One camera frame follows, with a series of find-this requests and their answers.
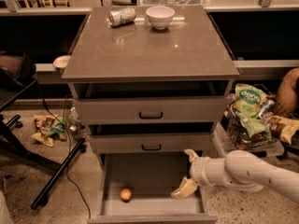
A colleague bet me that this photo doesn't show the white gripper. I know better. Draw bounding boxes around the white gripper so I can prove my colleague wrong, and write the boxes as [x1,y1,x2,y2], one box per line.
[171,149,233,199]

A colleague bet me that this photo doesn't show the orange fruit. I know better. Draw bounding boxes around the orange fruit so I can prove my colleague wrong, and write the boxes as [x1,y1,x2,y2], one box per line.
[120,189,132,202]

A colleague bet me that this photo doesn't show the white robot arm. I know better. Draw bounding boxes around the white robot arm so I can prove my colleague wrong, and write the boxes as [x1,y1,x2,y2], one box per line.
[171,149,299,203]

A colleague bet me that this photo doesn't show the person forearm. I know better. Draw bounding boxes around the person forearm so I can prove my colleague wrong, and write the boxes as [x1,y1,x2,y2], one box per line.
[276,68,299,113]

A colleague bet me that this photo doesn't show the grey middle drawer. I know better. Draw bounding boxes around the grey middle drawer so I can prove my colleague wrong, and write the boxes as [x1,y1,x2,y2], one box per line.
[89,121,214,154]

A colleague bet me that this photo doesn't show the grey drawer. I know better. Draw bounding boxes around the grey drawer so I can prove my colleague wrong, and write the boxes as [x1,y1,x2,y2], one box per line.
[89,121,214,154]
[88,152,218,224]
[72,81,231,125]

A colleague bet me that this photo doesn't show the grey bottom drawer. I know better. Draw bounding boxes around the grey bottom drawer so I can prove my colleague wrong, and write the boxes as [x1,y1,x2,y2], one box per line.
[88,152,218,224]

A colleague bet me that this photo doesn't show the grey top drawer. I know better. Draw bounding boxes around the grey top drawer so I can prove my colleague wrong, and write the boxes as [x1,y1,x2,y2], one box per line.
[72,81,231,125]

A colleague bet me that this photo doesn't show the grey drawer cabinet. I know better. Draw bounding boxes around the grey drawer cabinet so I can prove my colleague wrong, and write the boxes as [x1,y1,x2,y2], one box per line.
[61,5,240,224]

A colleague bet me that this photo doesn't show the clear plastic storage bin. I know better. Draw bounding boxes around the clear plastic storage bin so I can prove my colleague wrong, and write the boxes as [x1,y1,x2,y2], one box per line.
[211,122,284,158]

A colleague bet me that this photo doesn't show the green chip bag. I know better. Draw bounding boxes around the green chip bag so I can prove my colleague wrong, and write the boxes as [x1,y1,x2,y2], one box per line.
[233,83,272,140]

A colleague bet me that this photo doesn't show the brown yellow snack bag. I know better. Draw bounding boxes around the brown yellow snack bag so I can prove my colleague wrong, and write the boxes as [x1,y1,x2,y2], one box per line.
[264,115,299,144]

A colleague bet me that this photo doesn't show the snack bags on floor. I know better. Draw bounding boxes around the snack bags on floor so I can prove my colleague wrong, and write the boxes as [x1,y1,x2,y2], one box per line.
[32,115,67,147]

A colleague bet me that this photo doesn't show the white ceramic bowl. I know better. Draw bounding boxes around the white ceramic bowl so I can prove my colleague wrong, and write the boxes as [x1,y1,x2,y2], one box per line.
[146,6,175,30]

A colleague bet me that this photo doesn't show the small white side bowl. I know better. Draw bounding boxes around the small white side bowl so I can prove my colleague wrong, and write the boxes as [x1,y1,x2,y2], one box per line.
[53,55,71,69]

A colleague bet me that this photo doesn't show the green white soda can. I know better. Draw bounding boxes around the green white soda can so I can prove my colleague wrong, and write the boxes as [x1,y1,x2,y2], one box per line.
[107,7,136,27]

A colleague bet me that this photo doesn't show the right wire basket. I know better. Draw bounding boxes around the right wire basket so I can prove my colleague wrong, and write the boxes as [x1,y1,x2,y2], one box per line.
[222,84,278,150]

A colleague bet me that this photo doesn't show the wire basket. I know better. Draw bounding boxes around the wire basket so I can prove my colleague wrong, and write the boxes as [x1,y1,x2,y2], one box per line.
[222,84,278,150]
[63,95,88,141]

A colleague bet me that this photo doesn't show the black power cable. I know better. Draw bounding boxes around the black power cable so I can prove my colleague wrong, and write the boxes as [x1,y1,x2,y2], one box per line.
[36,83,93,220]

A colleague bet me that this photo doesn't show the left wire basket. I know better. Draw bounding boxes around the left wire basket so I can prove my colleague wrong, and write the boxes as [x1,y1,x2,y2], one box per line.
[63,95,88,141]

